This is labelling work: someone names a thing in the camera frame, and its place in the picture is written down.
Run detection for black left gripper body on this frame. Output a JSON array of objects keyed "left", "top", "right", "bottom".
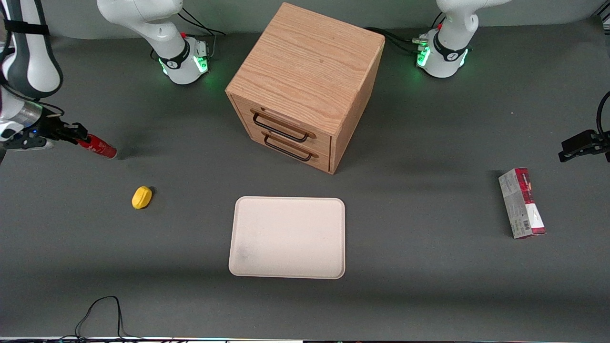
[{"left": 591, "top": 130, "right": 610, "bottom": 163}]

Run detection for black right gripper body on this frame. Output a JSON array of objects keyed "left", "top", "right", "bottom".
[{"left": 5, "top": 114, "right": 67, "bottom": 149}]

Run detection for red coke bottle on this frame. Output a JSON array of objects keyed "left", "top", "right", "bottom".
[{"left": 78, "top": 134, "right": 118, "bottom": 160}]

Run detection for beige rectangular tray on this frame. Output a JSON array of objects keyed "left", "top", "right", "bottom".
[{"left": 228, "top": 196, "right": 346, "bottom": 280}]

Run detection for red and white carton box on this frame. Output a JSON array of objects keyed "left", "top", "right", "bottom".
[{"left": 498, "top": 167, "right": 547, "bottom": 239}]

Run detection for yellow lemon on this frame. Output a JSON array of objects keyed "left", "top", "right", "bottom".
[{"left": 132, "top": 186, "right": 153, "bottom": 210}]

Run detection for wooden two-drawer cabinet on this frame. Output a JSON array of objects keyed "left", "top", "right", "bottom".
[{"left": 225, "top": 2, "right": 386, "bottom": 175}]

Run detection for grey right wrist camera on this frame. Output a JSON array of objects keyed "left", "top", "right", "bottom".
[{"left": 10, "top": 137, "right": 55, "bottom": 152}]

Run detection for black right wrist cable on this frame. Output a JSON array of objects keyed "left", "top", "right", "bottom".
[{"left": 0, "top": 84, "right": 65, "bottom": 118}]

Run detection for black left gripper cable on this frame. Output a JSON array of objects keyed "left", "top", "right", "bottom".
[{"left": 596, "top": 91, "right": 610, "bottom": 140}]

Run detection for black right arm base cables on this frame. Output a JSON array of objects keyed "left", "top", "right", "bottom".
[{"left": 177, "top": 7, "right": 226, "bottom": 60}]

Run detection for black arm base cables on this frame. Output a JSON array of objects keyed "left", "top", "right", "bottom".
[
  {"left": 177, "top": 7, "right": 226, "bottom": 60},
  {"left": 364, "top": 12, "right": 446, "bottom": 54}
]

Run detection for black cable loop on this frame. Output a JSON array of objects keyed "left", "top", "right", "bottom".
[{"left": 74, "top": 295, "right": 143, "bottom": 342}]

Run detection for black drawer handle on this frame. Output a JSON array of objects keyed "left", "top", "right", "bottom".
[
  {"left": 251, "top": 111, "right": 316, "bottom": 143},
  {"left": 263, "top": 133, "right": 318, "bottom": 162}
]

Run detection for black left arm base cables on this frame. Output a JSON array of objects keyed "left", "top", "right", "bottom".
[{"left": 364, "top": 12, "right": 446, "bottom": 54}]

